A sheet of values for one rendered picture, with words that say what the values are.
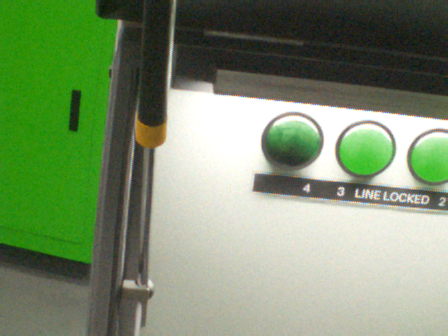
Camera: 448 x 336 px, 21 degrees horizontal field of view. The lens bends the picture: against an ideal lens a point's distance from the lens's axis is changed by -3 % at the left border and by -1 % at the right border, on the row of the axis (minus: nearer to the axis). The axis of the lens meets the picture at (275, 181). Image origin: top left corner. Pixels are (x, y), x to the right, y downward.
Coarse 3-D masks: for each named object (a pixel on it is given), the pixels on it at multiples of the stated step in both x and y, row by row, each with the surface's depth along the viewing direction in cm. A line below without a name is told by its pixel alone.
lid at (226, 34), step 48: (96, 0) 90; (144, 0) 88; (192, 0) 87; (240, 0) 86; (288, 0) 85; (336, 0) 84; (384, 0) 83; (432, 0) 82; (384, 48) 97; (432, 48) 96
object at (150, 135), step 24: (168, 0) 64; (144, 24) 66; (168, 24) 66; (144, 48) 67; (168, 48) 67; (144, 72) 69; (168, 72) 69; (144, 96) 70; (168, 96) 71; (144, 120) 71; (144, 144) 73; (144, 168) 75; (144, 192) 77; (144, 216) 79; (144, 240) 81; (144, 264) 83; (144, 288) 85; (144, 312) 85
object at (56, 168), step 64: (0, 0) 322; (64, 0) 319; (0, 64) 329; (64, 64) 326; (0, 128) 337; (64, 128) 333; (0, 192) 344; (64, 192) 340; (0, 256) 357; (64, 256) 349
